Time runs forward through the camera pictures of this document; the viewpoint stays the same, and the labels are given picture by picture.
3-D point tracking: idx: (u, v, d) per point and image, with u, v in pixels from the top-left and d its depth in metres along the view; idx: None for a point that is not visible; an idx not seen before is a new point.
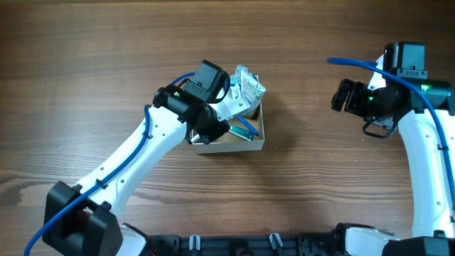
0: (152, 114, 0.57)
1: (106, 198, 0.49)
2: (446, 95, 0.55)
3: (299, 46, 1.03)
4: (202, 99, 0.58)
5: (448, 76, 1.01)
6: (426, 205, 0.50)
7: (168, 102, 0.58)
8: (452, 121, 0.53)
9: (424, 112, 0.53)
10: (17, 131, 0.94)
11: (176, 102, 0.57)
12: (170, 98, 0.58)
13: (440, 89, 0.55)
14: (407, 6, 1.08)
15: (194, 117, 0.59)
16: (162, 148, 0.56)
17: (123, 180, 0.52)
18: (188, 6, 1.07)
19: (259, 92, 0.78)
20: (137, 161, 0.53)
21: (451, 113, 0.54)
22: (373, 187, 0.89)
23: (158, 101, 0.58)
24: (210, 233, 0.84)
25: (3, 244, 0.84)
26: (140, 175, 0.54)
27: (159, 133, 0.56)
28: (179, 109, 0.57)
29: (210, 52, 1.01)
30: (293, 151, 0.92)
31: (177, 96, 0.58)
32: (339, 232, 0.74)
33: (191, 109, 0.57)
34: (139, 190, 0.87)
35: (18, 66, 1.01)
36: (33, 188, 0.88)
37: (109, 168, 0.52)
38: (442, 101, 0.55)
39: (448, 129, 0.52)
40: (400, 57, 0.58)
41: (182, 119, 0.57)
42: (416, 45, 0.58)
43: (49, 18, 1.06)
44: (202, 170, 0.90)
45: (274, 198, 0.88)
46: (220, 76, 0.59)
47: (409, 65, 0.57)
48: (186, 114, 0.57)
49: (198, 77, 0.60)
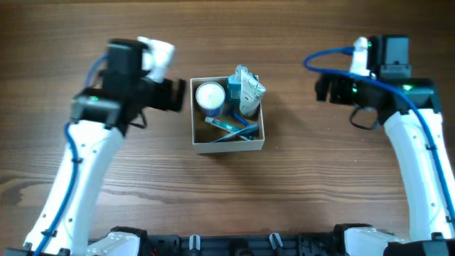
0: (74, 135, 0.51)
1: (60, 244, 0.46)
2: (429, 93, 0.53)
3: (299, 46, 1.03)
4: (129, 89, 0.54)
5: (447, 77, 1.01)
6: (421, 207, 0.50)
7: (87, 111, 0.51)
8: (436, 119, 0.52)
9: (409, 112, 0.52)
10: (17, 131, 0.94)
11: (97, 103, 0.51)
12: (87, 105, 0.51)
13: (422, 88, 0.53)
14: (407, 6, 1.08)
15: (127, 114, 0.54)
16: (99, 166, 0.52)
17: (70, 219, 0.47)
18: (188, 6, 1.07)
19: (259, 92, 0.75)
20: (77, 193, 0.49)
21: (436, 111, 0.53)
22: (372, 187, 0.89)
23: (75, 114, 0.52)
24: (210, 233, 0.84)
25: (3, 244, 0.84)
26: (87, 204, 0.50)
27: (89, 151, 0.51)
28: (104, 111, 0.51)
29: (210, 53, 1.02)
30: (293, 151, 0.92)
31: (94, 99, 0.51)
32: (338, 233, 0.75)
33: (119, 107, 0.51)
34: (139, 190, 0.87)
35: (18, 66, 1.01)
36: (32, 188, 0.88)
37: (50, 214, 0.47)
38: (426, 99, 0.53)
39: (433, 127, 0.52)
40: (384, 52, 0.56)
41: (111, 119, 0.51)
42: (400, 39, 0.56)
43: (49, 18, 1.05)
44: (202, 170, 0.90)
45: (274, 198, 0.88)
46: (136, 54, 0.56)
47: (392, 60, 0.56)
48: (116, 114, 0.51)
49: (111, 65, 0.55)
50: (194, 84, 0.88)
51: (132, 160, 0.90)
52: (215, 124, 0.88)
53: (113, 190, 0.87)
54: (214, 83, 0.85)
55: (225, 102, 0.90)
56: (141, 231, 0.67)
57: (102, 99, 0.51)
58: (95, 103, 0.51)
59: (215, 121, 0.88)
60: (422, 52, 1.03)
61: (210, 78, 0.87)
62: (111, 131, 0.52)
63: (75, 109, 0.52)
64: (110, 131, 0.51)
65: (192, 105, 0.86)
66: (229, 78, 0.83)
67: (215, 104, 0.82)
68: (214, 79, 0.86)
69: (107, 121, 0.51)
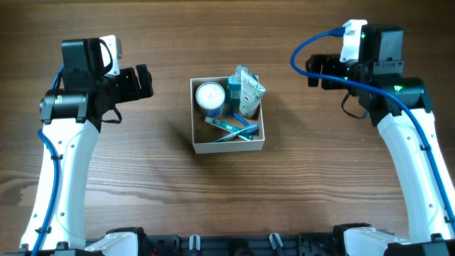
0: (48, 134, 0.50)
1: (57, 239, 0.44)
2: (419, 92, 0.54)
3: (299, 46, 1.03)
4: (92, 84, 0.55)
5: (448, 76, 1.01)
6: (419, 208, 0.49)
7: (57, 109, 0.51)
8: (429, 118, 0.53)
9: (402, 114, 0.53)
10: (17, 131, 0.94)
11: (64, 102, 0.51)
12: (55, 104, 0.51)
13: (413, 87, 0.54)
14: (407, 6, 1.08)
15: (96, 107, 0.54)
16: (80, 161, 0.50)
17: (63, 213, 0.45)
18: (188, 6, 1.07)
19: (259, 92, 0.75)
20: (64, 188, 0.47)
21: (428, 109, 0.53)
22: (373, 187, 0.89)
23: (45, 115, 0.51)
24: (210, 233, 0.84)
25: (3, 244, 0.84)
26: (78, 197, 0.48)
27: (67, 146, 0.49)
28: (72, 107, 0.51)
29: (210, 53, 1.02)
30: (293, 151, 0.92)
31: (60, 98, 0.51)
32: (338, 235, 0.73)
33: (86, 99, 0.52)
34: (139, 190, 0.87)
35: (18, 66, 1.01)
36: (32, 187, 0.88)
37: (40, 212, 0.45)
38: (417, 99, 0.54)
39: (426, 126, 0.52)
40: (379, 47, 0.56)
41: (82, 112, 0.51)
42: (394, 32, 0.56)
43: (49, 18, 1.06)
44: (202, 170, 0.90)
45: (273, 198, 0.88)
46: (90, 48, 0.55)
47: (386, 56, 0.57)
48: (84, 106, 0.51)
49: (68, 64, 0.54)
50: (193, 84, 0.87)
51: (132, 160, 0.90)
52: (215, 124, 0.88)
53: (113, 190, 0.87)
54: (214, 83, 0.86)
55: (225, 102, 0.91)
56: (138, 228, 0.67)
57: (67, 97, 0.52)
58: (62, 102, 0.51)
59: (215, 121, 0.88)
60: (423, 52, 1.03)
61: (210, 77, 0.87)
62: (84, 124, 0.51)
63: (43, 109, 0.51)
64: (84, 124, 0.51)
65: (192, 104, 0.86)
66: (229, 78, 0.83)
67: (215, 104, 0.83)
68: (214, 79, 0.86)
69: (79, 115, 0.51)
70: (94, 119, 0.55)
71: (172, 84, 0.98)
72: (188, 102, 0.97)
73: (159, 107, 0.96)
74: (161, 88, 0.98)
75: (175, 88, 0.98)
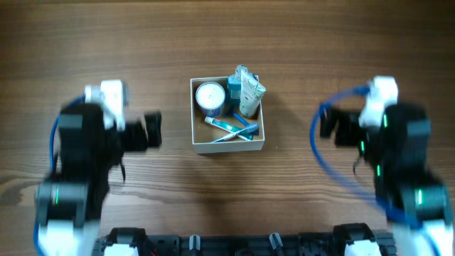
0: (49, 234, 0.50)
1: None
2: (441, 203, 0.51)
3: (299, 46, 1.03)
4: (89, 177, 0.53)
5: (448, 76, 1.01)
6: None
7: (52, 208, 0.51)
8: (448, 240, 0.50)
9: (419, 237, 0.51)
10: (17, 131, 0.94)
11: (60, 200, 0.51)
12: (51, 200, 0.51)
13: (436, 195, 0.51)
14: (408, 6, 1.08)
15: (94, 196, 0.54)
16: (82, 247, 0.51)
17: None
18: (188, 6, 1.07)
19: (259, 92, 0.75)
20: None
21: (448, 227, 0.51)
22: (373, 186, 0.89)
23: (41, 215, 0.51)
24: (210, 233, 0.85)
25: (4, 243, 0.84)
26: None
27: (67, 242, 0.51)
28: (70, 205, 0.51)
29: (210, 53, 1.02)
30: (293, 151, 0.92)
31: (56, 193, 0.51)
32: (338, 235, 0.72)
33: (84, 200, 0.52)
34: (139, 190, 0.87)
35: (18, 67, 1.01)
36: (33, 188, 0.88)
37: None
38: (440, 210, 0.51)
39: (442, 247, 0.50)
40: (402, 146, 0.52)
41: (81, 214, 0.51)
42: (421, 125, 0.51)
43: (49, 18, 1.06)
44: (202, 170, 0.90)
45: (273, 198, 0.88)
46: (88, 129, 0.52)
47: (411, 160, 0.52)
48: (82, 207, 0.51)
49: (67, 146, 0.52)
50: (193, 84, 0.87)
51: (132, 160, 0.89)
52: (215, 124, 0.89)
53: (112, 190, 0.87)
54: (214, 83, 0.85)
55: (225, 103, 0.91)
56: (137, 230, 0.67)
57: (64, 190, 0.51)
58: (58, 200, 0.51)
59: (215, 121, 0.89)
60: (422, 52, 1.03)
61: (210, 77, 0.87)
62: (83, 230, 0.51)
63: (39, 205, 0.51)
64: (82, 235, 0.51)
65: (192, 104, 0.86)
66: (229, 78, 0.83)
67: (215, 104, 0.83)
68: (214, 79, 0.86)
69: (77, 222, 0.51)
70: (94, 210, 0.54)
71: (172, 84, 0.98)
72: (188, 102, 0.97)
73: (159, 107, 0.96)
74: (161, 88, 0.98)
75: (175, 88, 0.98)
